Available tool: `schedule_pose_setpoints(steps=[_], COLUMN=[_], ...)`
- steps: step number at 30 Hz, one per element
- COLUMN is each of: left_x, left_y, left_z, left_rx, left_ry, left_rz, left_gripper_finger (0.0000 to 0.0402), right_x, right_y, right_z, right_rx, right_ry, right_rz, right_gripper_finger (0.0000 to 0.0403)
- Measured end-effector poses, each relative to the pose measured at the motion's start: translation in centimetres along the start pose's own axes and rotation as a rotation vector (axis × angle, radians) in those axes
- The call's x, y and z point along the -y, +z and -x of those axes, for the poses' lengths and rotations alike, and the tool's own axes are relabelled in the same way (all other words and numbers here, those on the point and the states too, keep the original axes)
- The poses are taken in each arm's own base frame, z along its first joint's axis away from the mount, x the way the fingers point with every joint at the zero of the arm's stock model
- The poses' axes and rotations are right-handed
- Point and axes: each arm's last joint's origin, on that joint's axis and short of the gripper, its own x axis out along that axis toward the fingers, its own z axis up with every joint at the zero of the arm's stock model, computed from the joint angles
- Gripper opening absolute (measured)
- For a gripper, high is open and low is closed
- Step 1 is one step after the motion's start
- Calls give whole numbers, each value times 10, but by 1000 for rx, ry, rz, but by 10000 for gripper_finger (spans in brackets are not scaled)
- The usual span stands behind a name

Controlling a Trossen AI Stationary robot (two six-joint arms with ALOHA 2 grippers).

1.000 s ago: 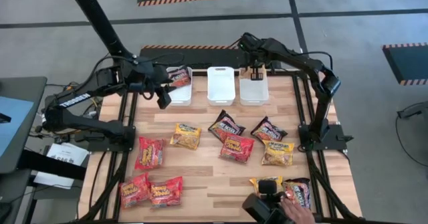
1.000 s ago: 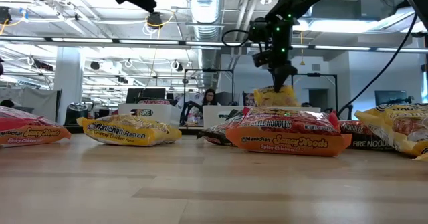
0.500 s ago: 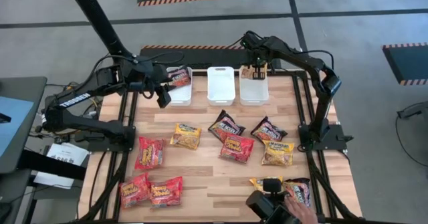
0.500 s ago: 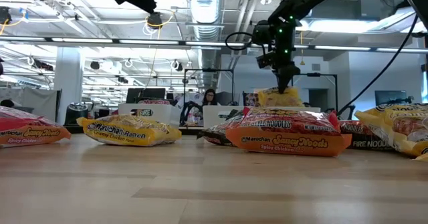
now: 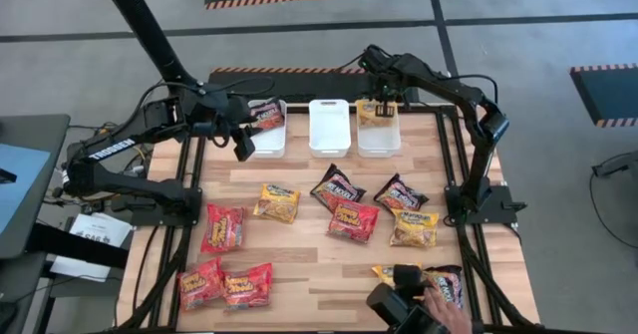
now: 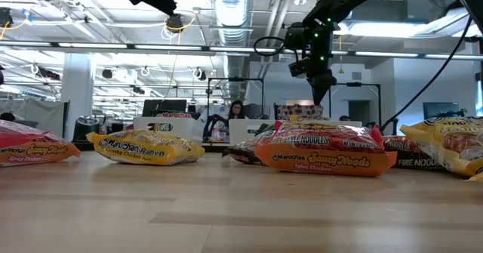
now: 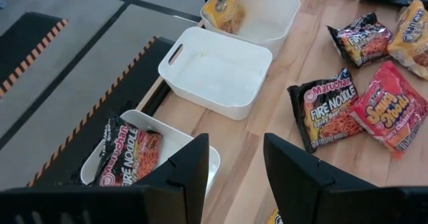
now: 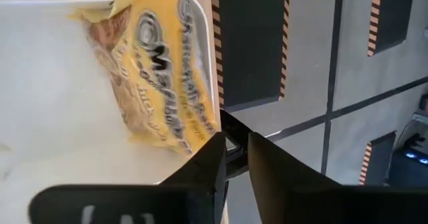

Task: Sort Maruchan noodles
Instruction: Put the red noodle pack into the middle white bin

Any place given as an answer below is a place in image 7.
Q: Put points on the yellow Maruchan ramen packet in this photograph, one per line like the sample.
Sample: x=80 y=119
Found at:
x=411 y=36
x=275 y=219
x=222 y=10

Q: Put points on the black Fire Noodle packet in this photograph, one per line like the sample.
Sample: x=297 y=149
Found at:
x=321 y=113
x=362 y=40
x=130 y=153

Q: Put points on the black hazard-striped floor mat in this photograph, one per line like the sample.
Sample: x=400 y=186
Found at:
x=26 y=40
x=100 y=93

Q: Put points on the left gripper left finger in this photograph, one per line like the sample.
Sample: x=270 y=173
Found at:
x=195 y=170

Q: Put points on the white plastic bin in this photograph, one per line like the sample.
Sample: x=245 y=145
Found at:
x=167 y=130
x=217 y=80
x=267 y=20

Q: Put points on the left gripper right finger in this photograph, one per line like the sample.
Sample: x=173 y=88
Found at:
x=291 y=177

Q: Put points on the red Saucy Noods packet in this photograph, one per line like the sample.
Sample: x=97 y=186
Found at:
x=388 y=110

